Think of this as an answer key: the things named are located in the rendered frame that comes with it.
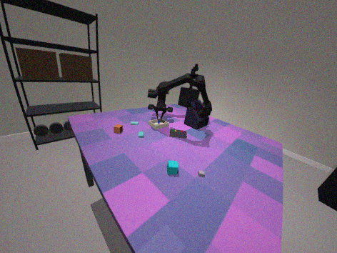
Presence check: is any orange block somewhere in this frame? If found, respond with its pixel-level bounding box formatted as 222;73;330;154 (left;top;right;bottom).
114;124;123;134

